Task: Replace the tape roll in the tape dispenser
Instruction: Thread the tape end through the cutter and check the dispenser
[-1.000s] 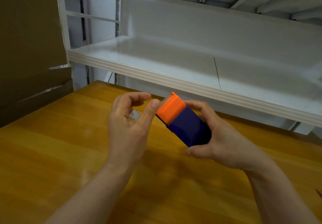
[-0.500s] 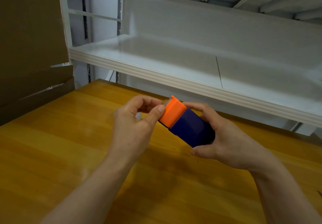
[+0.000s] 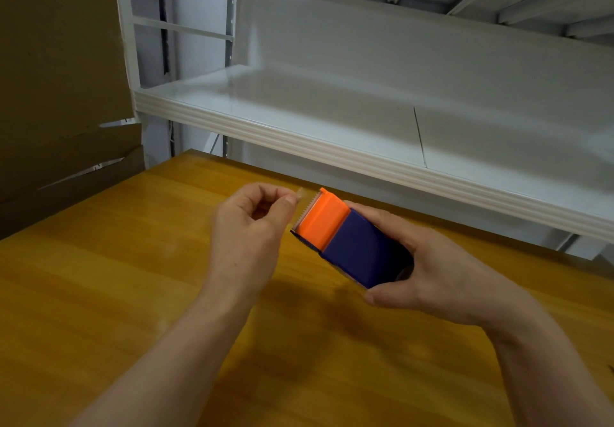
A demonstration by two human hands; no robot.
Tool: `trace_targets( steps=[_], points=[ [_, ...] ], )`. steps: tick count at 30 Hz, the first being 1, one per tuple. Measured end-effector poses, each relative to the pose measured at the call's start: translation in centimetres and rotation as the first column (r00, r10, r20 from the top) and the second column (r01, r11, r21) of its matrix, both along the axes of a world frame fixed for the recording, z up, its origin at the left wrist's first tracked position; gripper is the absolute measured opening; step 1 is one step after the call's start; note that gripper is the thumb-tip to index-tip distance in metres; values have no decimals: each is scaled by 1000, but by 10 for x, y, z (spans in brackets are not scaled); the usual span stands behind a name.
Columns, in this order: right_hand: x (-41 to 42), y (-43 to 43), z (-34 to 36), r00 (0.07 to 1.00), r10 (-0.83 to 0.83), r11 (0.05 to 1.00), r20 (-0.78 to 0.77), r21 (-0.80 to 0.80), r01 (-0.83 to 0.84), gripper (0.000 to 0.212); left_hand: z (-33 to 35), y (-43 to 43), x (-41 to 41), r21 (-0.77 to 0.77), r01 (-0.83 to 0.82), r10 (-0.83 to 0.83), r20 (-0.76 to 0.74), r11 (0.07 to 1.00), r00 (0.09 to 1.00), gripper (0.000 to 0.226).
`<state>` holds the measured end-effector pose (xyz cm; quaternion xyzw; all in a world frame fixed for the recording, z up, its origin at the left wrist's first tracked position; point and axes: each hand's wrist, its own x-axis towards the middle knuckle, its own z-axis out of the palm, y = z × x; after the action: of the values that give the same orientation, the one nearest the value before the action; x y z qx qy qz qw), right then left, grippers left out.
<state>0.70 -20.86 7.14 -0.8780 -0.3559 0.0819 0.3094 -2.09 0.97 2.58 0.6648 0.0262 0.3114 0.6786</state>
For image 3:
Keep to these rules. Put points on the person's left hand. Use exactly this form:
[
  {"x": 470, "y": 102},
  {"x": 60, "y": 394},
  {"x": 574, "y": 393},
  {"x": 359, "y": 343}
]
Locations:
[{"x": 244, "y": 249}]

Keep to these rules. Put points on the person's right hand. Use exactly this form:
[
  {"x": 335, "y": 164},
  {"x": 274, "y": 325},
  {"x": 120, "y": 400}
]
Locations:
[{"x": 446, "y": 278}]

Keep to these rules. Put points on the person's left middle finger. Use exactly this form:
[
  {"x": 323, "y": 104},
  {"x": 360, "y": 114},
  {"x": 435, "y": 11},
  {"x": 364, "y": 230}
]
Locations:
[{"x": 261, "y": 209}]

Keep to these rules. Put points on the person's left thumb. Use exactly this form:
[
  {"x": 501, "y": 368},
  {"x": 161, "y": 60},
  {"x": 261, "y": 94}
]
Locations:
[{"x": 283, "y": 218}]

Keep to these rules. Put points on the person's right thumb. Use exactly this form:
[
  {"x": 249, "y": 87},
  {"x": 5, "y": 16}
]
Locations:
[{"x": 391, "y": 292}]

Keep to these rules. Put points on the clear tape strip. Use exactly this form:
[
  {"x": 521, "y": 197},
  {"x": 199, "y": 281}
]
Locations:
[{"x": 305, "y": 195}]

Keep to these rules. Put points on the blue and orange tape dispenser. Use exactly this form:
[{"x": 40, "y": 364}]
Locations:
[{"x": 357, "y": 244}]

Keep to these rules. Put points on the person's right forearm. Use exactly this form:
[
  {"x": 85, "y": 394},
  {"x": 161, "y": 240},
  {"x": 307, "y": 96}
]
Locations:
[{"x": 551, "y": 374}]

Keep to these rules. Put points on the person's left forearm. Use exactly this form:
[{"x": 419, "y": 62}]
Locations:
[{"x": 168, "y": 369}]

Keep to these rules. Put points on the white metal shelf unit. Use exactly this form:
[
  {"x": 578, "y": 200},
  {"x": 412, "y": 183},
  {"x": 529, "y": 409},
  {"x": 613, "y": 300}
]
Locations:
[{"x": 383, "y": 105}]

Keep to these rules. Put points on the flat brown cardboard box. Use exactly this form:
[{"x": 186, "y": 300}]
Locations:
[{"x": 67, "y": 177}]

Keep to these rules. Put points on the large brown cardboard box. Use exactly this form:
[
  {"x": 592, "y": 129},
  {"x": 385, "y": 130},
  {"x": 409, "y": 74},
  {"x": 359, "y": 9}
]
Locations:
[{"x": 57, "y": 47}]

